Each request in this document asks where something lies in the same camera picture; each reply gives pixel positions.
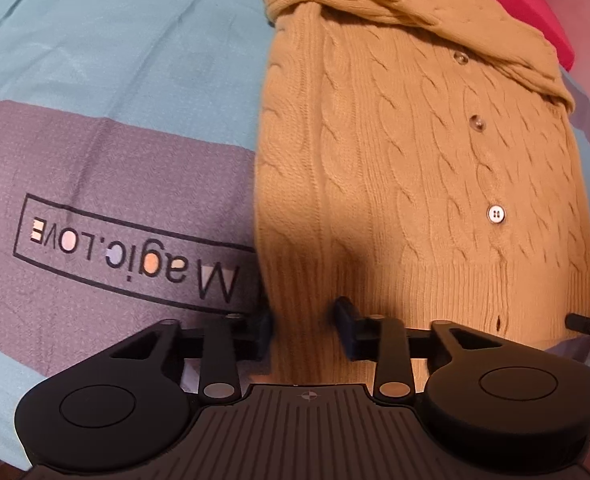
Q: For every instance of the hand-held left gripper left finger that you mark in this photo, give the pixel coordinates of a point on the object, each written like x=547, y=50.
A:
x=264, y=332

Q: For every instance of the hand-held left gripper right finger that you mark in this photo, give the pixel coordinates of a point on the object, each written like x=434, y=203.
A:
x=342, y=320

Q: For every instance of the blue grey printed blanket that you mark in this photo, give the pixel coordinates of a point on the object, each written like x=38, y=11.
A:
x=100, y=85

